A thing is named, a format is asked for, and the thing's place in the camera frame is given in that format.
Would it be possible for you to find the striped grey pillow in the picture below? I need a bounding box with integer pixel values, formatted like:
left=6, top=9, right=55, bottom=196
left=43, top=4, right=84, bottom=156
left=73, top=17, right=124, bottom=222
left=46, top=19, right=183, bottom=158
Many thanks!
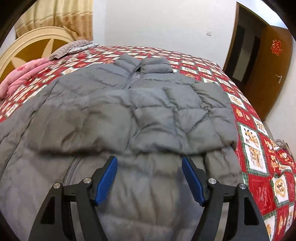
left=50, top=39, right=100, bottom=59

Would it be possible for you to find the pink quilt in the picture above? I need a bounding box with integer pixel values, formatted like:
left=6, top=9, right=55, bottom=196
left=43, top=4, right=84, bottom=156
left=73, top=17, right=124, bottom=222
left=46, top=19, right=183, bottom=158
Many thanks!
left=0, top=58, right=52, bottom=99

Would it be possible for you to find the beige patterned curtain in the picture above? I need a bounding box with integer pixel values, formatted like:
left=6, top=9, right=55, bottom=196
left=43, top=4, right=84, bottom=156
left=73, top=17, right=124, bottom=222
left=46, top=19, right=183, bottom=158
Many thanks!
left=15, top=0, right=93, bottom=42

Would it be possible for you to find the grey puffer jacket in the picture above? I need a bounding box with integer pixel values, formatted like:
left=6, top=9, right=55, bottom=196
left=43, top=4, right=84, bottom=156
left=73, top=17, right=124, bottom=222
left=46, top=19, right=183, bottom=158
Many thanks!
left=0, top=54, right=243, bottom=241

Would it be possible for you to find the brown wooden door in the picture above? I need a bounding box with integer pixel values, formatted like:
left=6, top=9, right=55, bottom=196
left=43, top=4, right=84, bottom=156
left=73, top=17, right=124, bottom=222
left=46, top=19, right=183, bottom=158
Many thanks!
left=244, top=24, right=294, bottom=120

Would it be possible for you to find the brown door frame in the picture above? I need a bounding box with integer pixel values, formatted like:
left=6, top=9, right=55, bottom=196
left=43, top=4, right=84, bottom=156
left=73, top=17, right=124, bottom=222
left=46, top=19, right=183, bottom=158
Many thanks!
left=222, top=1, right=273, bottom=81

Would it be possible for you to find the cream wooden headboard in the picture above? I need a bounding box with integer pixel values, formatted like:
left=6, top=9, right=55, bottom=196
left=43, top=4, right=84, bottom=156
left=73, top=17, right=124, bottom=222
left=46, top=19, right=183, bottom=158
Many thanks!
left=0, top=26, right=74, bottom=81

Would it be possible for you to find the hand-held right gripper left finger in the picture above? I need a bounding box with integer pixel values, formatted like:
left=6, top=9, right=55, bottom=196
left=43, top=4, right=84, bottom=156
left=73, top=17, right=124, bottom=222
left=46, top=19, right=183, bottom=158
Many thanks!
left=27, top=155, right=118, bottom=241

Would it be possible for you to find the red printed bear blanket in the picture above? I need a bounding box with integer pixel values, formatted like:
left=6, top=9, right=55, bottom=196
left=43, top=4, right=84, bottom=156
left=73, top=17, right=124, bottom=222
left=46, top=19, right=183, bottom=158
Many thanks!
left=0, top=44, right=296, bottom=241

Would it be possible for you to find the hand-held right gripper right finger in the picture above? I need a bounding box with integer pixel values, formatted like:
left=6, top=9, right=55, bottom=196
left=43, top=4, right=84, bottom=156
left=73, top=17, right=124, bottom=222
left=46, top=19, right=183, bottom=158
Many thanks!
left=181, top=156, right=271, bottom=241

